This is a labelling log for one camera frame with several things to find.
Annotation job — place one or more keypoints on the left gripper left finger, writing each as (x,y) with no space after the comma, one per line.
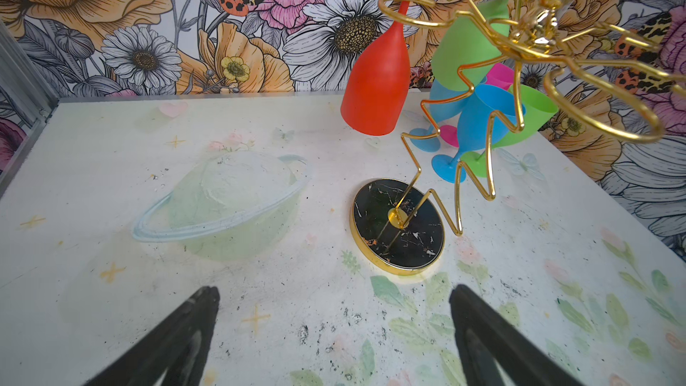
(175,352)

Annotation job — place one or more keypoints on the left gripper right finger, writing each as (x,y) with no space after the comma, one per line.
(488,345)

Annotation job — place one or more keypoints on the blue wine glass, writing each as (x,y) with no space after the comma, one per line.
(472,126)
(440,113)

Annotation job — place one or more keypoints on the green wine glass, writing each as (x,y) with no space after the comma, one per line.
(539,109)
(463,43)

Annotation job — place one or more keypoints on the pink wine glass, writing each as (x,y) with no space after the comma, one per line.
(500,76)

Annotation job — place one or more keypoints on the red wine glass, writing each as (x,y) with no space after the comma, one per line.
(379,83)

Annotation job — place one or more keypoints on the gold wire wine glass rack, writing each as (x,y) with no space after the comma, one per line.
(396,226)

